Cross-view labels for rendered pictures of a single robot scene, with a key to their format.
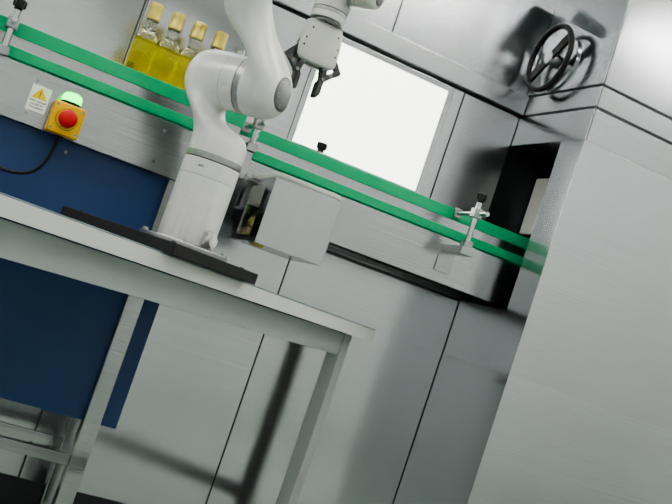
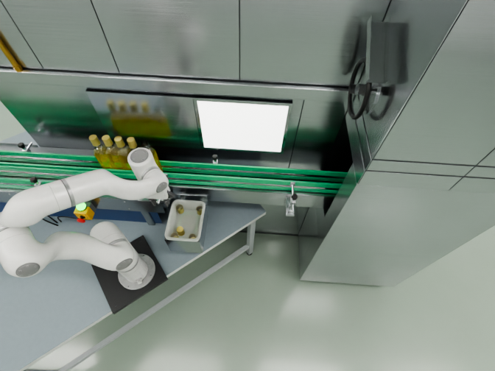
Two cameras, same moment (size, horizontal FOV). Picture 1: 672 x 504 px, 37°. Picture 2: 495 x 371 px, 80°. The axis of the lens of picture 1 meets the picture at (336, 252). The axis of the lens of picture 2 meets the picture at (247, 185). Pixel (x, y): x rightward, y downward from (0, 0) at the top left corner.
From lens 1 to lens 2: 2.52 m
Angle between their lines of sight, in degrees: 64
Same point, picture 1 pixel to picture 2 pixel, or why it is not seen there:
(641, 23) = (418, 116)
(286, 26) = (170, 104)
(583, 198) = (357, 205)
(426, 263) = (279, 202)
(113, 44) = (101, 129)
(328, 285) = not seen: hidden behind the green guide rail
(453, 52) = (289, 78)
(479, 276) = (311, 202)
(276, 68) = (110, 265)
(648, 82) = (421, 149)
